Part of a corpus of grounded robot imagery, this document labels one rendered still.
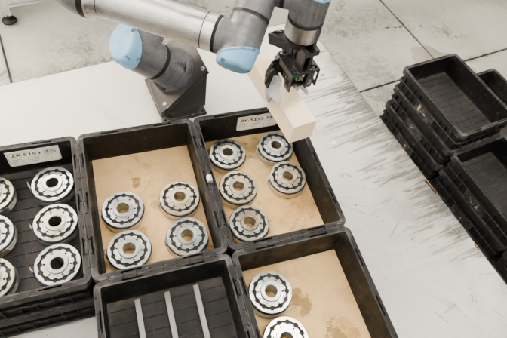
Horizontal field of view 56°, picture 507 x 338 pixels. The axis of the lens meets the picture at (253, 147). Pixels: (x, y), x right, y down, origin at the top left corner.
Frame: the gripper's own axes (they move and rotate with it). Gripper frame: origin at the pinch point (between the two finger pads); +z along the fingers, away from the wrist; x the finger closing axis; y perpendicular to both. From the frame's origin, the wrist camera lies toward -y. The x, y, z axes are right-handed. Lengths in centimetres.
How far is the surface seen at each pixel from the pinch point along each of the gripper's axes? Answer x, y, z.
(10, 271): -70, 11, 23
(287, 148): 5.5, 2.5, 22.9
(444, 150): 86, 4, 62
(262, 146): -1.3, -0.5, 22.8
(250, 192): -10.7, 11.8, 22.8
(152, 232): -37.7, 12.1, 25.8
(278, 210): -5.3, 18.3, 25.7
